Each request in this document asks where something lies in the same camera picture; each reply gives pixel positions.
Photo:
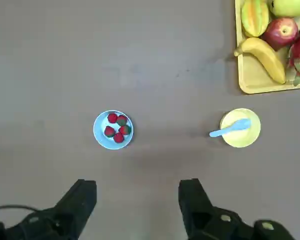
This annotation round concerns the round green fruit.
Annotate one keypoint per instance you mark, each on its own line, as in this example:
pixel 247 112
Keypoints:
pixel 290 6

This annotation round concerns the yellow bowl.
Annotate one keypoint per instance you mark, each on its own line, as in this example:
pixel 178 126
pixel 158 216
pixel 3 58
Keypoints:
pixel 242 138

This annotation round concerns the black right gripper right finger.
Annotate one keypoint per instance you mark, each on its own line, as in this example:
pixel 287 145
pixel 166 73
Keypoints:
pixel 197 215

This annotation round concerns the yellow tray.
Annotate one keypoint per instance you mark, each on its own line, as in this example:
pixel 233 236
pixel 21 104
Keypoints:
pixel 250 85

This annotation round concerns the light blue plastic spoon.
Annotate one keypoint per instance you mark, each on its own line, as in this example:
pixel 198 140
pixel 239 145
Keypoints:
pixel 240 124

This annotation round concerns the yellow banana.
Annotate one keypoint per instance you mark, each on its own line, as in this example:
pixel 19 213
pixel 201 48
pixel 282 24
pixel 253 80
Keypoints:
pixel 267 58

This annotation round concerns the red apple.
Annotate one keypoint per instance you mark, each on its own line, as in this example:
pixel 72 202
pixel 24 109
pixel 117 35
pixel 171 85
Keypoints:
pixel 280 33

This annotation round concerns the light blue bowl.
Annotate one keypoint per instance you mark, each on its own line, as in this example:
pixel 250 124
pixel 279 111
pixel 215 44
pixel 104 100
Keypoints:
pixel 101 140

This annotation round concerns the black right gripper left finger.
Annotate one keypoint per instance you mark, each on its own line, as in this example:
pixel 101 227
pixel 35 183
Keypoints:
pixel 72 215

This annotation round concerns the yellow-green starfruit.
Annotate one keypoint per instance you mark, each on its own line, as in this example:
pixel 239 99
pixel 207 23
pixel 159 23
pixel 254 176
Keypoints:
pixel 255 17

